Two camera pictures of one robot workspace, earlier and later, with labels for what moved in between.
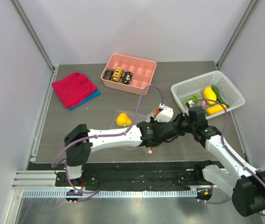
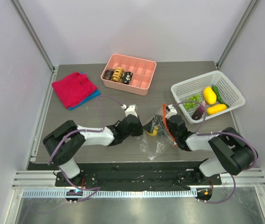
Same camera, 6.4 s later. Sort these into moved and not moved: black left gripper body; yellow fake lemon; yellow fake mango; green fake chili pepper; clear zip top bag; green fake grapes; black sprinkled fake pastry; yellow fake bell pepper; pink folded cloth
Moved: yellow fake bell pepper; clear zip top bag; black left gripper body
Not moved: green fake chili pepper; black sprinkled fake pastry; green fake grapes; yellow fake lemon; pink folded cloth; yellow fake mango
